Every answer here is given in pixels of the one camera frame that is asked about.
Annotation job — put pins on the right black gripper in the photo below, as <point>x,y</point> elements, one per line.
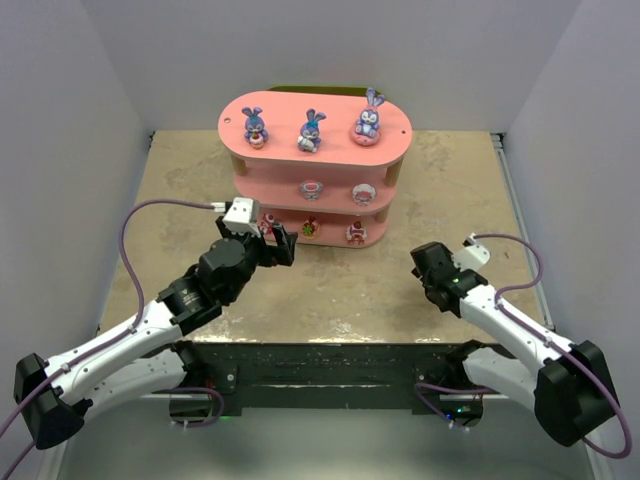
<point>430,257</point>

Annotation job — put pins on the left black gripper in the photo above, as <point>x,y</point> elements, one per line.
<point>265,246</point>

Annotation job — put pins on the red pink cake toy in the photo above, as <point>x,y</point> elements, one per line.
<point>266,224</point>

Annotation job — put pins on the round pink flower toy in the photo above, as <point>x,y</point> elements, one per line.
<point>310,228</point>

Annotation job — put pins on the pink pig toy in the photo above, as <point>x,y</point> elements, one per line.
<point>311,190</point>

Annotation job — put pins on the red white strawberry toy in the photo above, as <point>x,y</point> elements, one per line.
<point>356,233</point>

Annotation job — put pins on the pink white toy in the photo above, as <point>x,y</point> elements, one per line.
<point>363,194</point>

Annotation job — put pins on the purple bunny with bottle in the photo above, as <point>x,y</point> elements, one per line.
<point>309,135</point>

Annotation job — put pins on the purple bunny with cupcake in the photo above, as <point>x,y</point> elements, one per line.
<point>255,134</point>

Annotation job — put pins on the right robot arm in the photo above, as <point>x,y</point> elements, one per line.
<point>567,385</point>

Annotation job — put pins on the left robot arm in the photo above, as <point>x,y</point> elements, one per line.
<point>55,396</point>

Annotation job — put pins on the pink three-tier shelf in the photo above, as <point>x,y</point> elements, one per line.
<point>272,174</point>

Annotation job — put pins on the green board behind shelf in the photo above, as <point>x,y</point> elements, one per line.
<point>355,91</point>

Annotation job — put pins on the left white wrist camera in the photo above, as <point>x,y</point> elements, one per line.
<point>239,217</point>

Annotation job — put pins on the black base frame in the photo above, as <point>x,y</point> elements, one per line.
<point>362,376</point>

